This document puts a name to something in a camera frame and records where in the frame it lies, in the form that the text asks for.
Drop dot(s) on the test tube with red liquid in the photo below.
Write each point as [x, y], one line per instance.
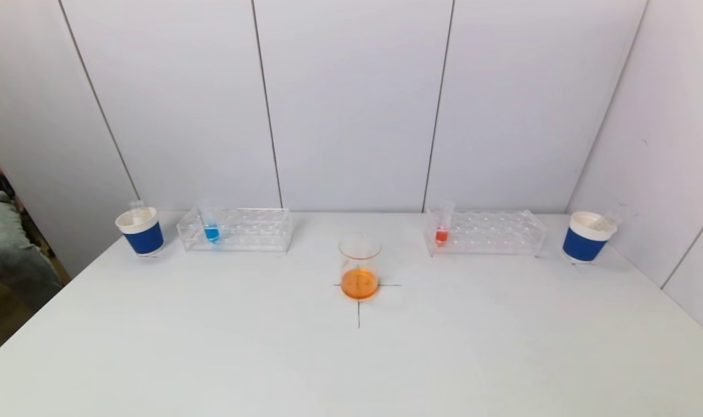
[137, 209]
[441, 236]

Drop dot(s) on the test tube with yellow pigment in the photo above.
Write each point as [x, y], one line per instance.
[611, 220]

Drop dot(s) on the clear glass beaker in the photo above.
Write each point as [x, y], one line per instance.
[360, 281]

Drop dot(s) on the clear acrylic test tube rack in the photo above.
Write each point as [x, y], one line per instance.
[490, 234]
[247, 231]

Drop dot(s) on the test tube with blue liquid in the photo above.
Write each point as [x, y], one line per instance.
[211, 233]

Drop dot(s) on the blue white paper cup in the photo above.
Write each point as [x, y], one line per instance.
[144, 240]
[583, 246]

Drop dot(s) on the person in grey trousers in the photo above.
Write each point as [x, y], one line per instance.
[9, 249]

